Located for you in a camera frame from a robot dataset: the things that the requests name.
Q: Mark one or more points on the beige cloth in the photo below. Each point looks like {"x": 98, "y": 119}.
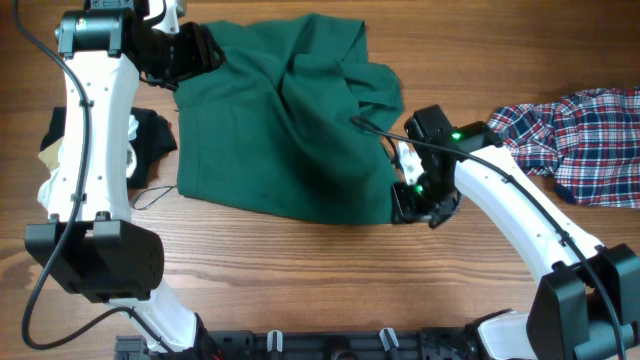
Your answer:
{"x": 50, "y": 158}

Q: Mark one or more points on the black folded garment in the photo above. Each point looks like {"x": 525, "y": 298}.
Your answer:
{"x": 154, "y": 140}

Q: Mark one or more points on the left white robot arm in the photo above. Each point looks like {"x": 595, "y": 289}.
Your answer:
{"x": 89, "y": 244}

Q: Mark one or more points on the red blue plaid shirt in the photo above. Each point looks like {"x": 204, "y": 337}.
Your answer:
{"x": 587, "y": 141}

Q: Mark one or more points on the white blue checked cloth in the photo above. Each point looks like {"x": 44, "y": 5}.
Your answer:
{"x": 131, "y": 161}

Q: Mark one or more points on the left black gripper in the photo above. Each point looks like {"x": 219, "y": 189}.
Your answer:
{"x": 201, "y": 47}

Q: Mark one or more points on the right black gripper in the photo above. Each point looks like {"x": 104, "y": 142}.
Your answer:
{"x": 407, "y": 213}

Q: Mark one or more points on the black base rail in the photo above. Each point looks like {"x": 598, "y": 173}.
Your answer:
{"x": 384, "y": 344}

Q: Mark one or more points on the green shirt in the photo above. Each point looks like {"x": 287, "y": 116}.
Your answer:
{"x": 272, "y": 131}

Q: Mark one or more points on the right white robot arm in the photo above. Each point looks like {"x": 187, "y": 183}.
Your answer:
{"x": 586, "y": 305}

